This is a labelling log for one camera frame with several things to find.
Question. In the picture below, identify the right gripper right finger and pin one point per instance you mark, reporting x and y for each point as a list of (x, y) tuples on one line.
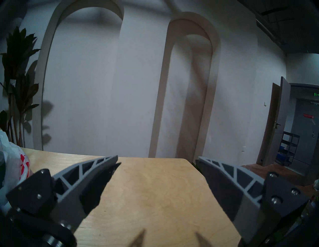
[(249, 206)]

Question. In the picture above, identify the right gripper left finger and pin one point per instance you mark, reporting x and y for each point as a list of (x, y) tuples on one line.
[(69, 199)]

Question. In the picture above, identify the white red-printed plastic bag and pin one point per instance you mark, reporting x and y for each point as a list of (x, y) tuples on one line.
[(15, 161)]

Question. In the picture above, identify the small bushy green plant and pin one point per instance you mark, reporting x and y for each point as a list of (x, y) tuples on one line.
[(195, 166)]

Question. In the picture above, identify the black storage shelf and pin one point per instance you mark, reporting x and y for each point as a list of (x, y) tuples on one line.
[(289, 149)]

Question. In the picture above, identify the grey open door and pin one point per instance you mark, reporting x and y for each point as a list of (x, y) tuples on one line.
[(276, 124)]

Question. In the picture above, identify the grey hallway double door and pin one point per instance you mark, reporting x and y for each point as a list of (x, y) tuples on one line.
[(306, 139)]

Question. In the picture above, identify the light wooden table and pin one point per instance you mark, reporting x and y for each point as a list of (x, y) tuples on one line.
[(159, 194)]

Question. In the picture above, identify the tall dark-leaf potted plant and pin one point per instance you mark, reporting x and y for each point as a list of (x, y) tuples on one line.
[(18, 74)]

